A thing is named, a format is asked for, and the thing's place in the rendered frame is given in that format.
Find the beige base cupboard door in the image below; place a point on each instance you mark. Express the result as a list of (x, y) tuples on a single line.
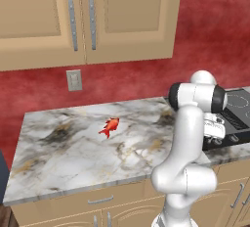
[(224, 201), (136, 214), (58, 222)]

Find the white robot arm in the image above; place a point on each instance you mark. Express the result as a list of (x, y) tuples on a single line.
[(185, 146)]

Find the grey wall socket plate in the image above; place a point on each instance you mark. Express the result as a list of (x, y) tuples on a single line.
[(74, 80)]

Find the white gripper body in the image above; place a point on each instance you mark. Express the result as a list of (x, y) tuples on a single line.
[(215, 130)]

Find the black hob knob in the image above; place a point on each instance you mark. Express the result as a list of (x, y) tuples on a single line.
[(234, 137)]

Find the dark grey appliance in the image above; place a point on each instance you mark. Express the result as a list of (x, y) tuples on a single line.
[(3, 178)]

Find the black hob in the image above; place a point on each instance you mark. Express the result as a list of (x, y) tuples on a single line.
[(239, 113)]

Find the beige drawer front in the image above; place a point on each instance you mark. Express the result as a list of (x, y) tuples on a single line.
[(58, 203)]

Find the beige wall cupboard door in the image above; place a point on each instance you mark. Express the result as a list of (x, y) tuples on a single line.
[(32, 15), (130, 12)]

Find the orange red fish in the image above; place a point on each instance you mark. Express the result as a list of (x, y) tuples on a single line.
[(111, 125)]

